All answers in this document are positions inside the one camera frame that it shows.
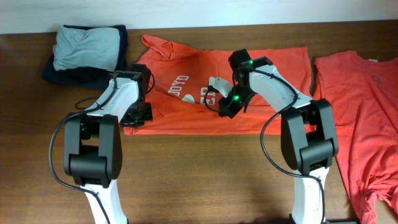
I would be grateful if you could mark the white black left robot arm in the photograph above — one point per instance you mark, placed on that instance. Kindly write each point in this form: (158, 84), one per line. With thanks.
(93, 153)

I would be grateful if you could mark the dark navy folded garment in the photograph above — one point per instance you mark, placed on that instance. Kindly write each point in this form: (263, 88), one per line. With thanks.
(87, 77)

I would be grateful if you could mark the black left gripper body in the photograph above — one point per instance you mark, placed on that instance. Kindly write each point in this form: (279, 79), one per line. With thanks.
(138, 112)

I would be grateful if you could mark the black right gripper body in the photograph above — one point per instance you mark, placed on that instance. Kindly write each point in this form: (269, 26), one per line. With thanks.
(237, 97)

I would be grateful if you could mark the orange McKinney soccer t-shirt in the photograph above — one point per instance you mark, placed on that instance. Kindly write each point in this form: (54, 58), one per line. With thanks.
(180, 101)

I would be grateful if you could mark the plain orange t-shirt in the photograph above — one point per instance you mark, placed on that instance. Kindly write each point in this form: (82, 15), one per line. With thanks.
(363, 95)

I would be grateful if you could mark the light grey folded garment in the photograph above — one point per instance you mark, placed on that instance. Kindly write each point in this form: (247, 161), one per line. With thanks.
(97, 48)

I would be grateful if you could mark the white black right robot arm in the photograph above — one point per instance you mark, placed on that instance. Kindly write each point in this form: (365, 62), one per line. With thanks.
(308, 139)

